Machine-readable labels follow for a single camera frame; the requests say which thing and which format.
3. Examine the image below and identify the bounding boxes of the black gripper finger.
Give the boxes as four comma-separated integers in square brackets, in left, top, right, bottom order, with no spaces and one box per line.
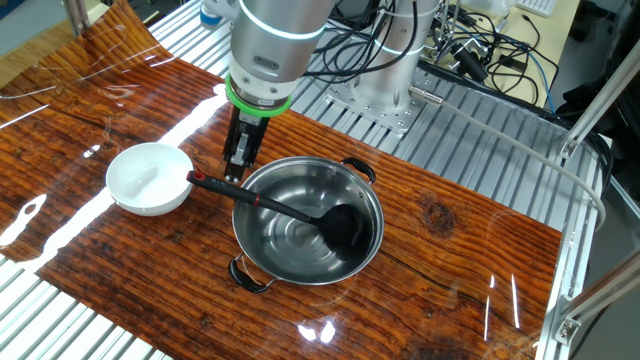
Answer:
[222,130,251,184]
[246,134,266,169]

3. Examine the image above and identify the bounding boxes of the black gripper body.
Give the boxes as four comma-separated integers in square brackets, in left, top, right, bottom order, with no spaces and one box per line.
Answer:
[228,108,271,139]

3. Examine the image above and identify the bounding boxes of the black ladle with red band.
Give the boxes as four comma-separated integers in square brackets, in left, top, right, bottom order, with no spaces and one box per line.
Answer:
[186,169,364,251]

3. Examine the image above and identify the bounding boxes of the white ceramic bowl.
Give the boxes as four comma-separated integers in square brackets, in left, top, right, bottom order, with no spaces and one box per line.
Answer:
[105,142,195,217]

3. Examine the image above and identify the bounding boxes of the glossy wood grain mat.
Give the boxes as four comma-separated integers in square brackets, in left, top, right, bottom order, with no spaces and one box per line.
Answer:
[0,0,564,360]

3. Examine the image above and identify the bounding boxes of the white keyboard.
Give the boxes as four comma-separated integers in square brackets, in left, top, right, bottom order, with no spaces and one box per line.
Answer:
[514,0,558,19]

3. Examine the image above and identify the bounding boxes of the beige wooden desk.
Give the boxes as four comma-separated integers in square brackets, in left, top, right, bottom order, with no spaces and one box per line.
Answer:
[419,0,584,109]

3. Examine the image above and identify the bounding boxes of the green flange ring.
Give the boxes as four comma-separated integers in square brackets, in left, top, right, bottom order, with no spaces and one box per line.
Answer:
[224,74,294,119]

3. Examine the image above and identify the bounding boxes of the stainless steel pot black handles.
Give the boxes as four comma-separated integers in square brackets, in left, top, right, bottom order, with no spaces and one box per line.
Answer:
[228,155,386,295]

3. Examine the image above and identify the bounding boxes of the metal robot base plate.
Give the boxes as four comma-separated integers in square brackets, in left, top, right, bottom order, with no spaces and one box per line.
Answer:
[324,69,441,135]

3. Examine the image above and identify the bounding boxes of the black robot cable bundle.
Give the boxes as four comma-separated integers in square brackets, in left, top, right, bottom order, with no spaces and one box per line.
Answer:
[304,0,419,86]

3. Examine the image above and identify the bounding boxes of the grey hose with metal connector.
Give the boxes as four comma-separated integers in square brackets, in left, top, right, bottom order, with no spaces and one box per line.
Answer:
[408,84,608,232]

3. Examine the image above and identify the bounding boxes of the aluminium frame post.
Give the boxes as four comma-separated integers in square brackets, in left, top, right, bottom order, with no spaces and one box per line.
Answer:
[62,0,92,38]

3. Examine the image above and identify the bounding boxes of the black desk cable tangle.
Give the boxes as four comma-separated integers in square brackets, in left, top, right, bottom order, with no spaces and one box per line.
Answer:
[429,0,561,106]

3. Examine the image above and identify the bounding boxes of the blue cable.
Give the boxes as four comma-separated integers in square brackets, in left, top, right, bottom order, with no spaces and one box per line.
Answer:
[527,49,557,114]

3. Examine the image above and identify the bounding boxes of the aluminium frame strut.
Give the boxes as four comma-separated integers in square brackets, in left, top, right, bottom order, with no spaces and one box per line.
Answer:
[559,37,640,161]
[552,259,640,347]

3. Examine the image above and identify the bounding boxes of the thick black cable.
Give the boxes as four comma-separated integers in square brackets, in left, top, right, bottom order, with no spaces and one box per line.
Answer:
[582,130,615,199]

